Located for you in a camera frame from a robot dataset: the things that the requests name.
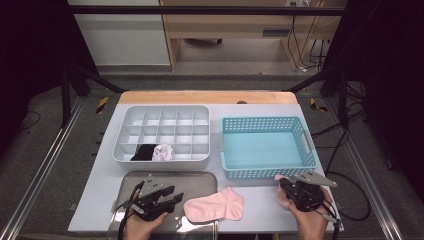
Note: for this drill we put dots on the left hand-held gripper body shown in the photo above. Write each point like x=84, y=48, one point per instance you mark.
x=150, y=203

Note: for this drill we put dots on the black curtain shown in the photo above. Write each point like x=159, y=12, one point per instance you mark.
x=393, y=66
x=26, y=50

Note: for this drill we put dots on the wooden desk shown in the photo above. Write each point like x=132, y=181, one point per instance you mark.
x=233, y=25

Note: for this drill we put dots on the black frame strut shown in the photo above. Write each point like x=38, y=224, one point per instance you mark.
x=310, y=80
x=100, y=80

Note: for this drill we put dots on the white power strip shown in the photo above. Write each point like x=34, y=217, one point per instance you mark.
x=300, y=2

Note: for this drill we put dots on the grey desk label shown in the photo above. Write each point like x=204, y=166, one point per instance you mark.
x=275, y=33

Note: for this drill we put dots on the white compartment organizer box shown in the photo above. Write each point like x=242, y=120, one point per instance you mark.
x=173, y=126

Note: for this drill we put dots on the white cabinet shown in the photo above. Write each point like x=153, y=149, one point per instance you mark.
x=123, y=40

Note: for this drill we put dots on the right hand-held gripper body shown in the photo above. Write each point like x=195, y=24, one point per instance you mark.
x=306, y=196

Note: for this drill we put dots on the dark round table grommet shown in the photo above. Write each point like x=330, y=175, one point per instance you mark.
x=242, y=102

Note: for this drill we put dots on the blue perforated plastic basket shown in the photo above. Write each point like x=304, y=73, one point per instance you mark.
x=263, y=146

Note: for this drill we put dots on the person's right hand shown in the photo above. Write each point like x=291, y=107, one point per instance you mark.
x=315, y=225

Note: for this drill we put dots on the aluminium floor rail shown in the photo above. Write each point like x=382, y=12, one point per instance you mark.
x=45, y=166
x=361, y=166

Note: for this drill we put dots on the black horizontal frame bar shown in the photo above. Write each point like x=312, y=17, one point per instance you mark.
x=200, y=10

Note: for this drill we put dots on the person's left hand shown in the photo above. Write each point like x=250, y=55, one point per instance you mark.
x=141, y=228

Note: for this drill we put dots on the light wooden table board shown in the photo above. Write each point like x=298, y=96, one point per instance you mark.
x=200, y=97

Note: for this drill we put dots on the yellow and black tape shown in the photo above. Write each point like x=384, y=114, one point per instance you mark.
x=102, y=105
x=315, y=105

